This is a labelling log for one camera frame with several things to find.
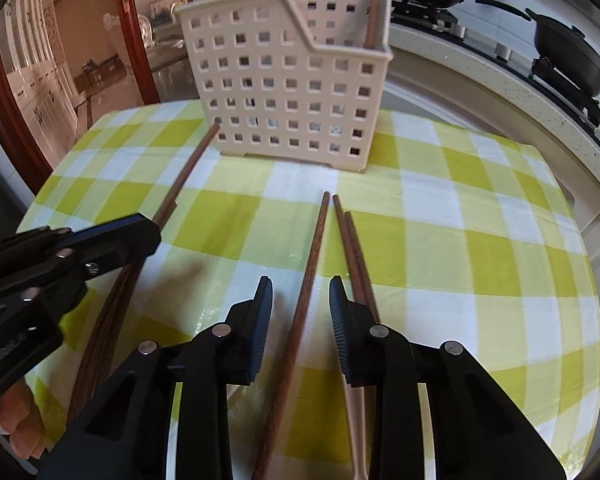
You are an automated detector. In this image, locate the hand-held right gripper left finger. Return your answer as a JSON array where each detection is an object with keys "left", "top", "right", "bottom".
[{"left": 37, "top": 276, "right": 274, "bottom": 480}]

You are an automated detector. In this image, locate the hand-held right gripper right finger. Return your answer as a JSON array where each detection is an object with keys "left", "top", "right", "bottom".
[{"left": 328, "top": 275, "right": 568, "bottom": 480}]

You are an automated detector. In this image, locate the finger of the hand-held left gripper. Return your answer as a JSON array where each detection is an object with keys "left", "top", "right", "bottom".
[
  {"left": 15, "top": 213, "right": 162, "bottom": 281},
  {"left": 0, "top": 240, "right": 89, "bottom": 311}
]

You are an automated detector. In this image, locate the brown wooden chopstick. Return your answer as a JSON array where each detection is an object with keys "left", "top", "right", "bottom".
[
  {"left": 66, "top": 120, "right": 224, "bottom": 427},
  {"left": 80, "top": 260, "right": 143, "bottom": 401},
  {"left": 344, "top": 211, "right": 382, "bottom": 323},
  {"left": 333, "top": 194, "right": 371, "bottom": 307},
  {"left": 250, "top": 191, "right": 331, "bottom": 480},
  {"left": 364, "top": 0, "right": 382, "bottom": 52}
]

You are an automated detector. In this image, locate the cream perforated plastic basket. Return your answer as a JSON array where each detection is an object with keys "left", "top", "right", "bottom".
[{"left": 174, "top": 0, "right": 394, "bottom": 173}]

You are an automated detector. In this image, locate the person's left hand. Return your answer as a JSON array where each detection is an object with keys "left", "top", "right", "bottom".
[{"left": 0, "top": 379, "right": 47, "bottom": 461}]

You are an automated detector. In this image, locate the yellow white checked tablecloth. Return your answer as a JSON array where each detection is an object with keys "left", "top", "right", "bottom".
[{"left": 17, "top": 99, "right": 600, "bottom": 480}]

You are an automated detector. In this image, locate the white speckled kitchen counter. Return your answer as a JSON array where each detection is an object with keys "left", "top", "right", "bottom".
[{"left": 387, "top": 22, "right": 600, "bottom": 176}]

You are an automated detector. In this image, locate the black gas stove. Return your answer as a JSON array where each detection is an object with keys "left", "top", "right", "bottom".
[{"left": 390, "top": 0, "right": 600, "bottom": 132}]

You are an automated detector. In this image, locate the black lidded cooking pot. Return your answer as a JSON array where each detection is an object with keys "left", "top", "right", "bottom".
[{"left": 525, "top": 8, "right": 600, "bottom": 97}]

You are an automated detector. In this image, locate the white wall cabinet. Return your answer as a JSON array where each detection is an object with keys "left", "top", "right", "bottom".
[{"left": 0, "top": 0, "right": 80, "bottom": 162}]

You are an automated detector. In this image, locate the red wooden door frame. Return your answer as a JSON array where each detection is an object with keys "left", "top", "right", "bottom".
[{"left": 0, "top": 0, "right": 162, "bottom": 193}]

